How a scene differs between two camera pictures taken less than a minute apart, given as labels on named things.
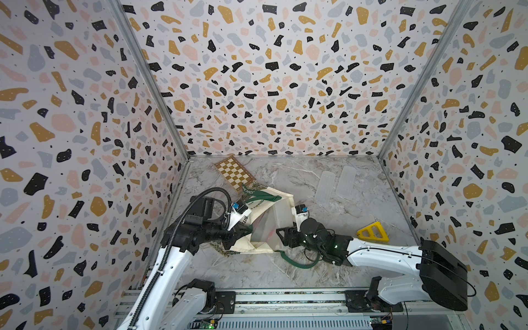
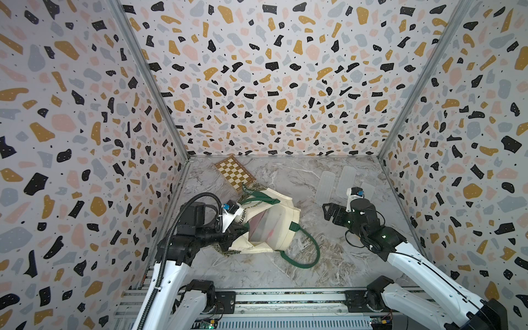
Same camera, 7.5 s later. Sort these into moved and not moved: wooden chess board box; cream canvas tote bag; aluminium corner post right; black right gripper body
Moved: black right gripper body; cream canvas tote bag
Not moved: aluminium corner post right; wooden chess board box
